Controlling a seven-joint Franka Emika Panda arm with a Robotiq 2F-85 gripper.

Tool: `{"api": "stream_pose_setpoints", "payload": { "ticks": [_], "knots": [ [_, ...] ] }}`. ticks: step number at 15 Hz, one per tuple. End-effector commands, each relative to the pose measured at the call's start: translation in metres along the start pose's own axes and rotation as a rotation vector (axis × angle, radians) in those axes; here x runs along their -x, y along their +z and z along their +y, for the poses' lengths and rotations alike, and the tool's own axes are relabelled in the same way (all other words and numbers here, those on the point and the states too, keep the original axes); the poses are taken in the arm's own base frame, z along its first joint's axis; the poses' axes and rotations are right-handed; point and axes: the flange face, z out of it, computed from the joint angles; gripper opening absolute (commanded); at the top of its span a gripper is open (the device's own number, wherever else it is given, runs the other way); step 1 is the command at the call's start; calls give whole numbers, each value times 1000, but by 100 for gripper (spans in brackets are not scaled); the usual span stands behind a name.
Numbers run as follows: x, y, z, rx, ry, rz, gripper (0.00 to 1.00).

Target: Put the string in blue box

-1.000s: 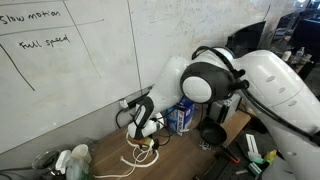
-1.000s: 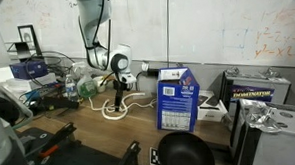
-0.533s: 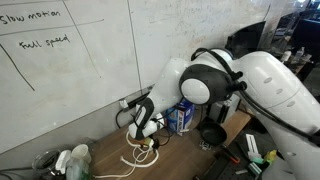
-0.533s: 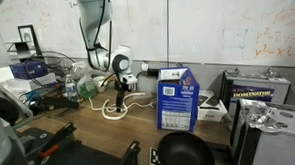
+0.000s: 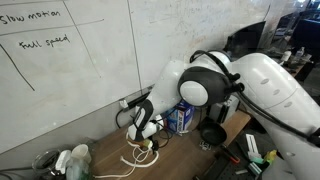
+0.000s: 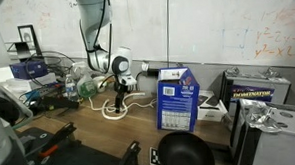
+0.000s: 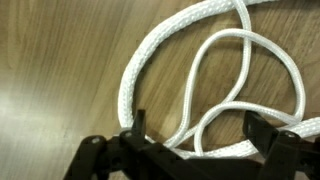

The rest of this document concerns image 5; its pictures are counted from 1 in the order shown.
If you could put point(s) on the white plastic bracket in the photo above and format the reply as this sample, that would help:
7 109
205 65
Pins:
252 145

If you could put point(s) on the white paper cup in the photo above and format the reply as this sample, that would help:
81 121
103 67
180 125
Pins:
81 153

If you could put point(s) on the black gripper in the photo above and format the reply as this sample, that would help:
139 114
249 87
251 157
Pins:
155 146

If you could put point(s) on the black round bowl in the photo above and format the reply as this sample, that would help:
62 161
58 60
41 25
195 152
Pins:
213 134

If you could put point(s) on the teal small object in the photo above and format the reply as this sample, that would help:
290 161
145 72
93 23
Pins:
256 168

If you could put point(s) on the black power strip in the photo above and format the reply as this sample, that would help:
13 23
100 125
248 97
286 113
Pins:
138 100

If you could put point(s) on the white wall whiteboard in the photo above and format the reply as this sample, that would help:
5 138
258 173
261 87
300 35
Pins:
66 83

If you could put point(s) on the green spray bottle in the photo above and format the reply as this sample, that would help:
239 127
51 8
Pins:
78 170

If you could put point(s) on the large plain grey battery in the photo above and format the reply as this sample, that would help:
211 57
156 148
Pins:
226 110

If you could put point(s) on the black optical breadboard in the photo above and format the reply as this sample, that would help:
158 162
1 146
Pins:
240 171

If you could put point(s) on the clear glass jar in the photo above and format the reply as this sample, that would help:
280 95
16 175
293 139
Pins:
43 163

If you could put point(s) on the small clear bottle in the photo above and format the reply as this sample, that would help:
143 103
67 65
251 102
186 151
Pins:
300 55

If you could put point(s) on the yellow green small object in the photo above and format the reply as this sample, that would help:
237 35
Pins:
270 156

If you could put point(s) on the blue cardboard box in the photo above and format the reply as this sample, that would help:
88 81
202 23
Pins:
181 120

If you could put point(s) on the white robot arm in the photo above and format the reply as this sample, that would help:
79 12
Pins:
266 86

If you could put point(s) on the plain black clamp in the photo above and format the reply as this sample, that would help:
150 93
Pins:
216 168

